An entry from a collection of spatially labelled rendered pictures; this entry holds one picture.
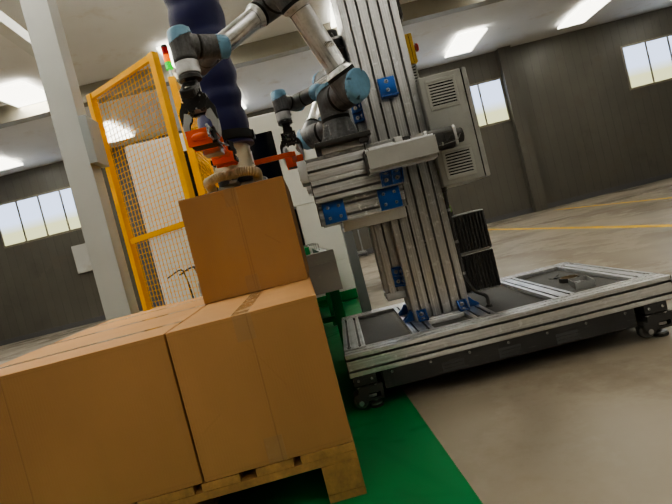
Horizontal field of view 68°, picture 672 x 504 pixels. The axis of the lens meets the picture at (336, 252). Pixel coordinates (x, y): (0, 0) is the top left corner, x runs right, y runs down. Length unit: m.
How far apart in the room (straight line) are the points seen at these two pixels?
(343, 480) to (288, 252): 0.85
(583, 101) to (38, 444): 13.27
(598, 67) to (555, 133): 1.86
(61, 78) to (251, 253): 2.12
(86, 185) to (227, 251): 1.73
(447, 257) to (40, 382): 1.56
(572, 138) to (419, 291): 11.54
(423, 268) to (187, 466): 1.26
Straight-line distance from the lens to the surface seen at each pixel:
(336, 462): 1.41
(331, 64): 1.95
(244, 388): 1.35
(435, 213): 2.20
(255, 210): 1.89
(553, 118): 13.45
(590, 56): 14.17
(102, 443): 1.47
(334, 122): 2.02
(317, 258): 2.53
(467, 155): 2.21
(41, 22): 3.82
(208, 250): 1.92
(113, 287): 3.42
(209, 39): 1.76
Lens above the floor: 0.69
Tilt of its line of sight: 2 degrees down
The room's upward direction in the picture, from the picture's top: 14 degrees counter-clockwise
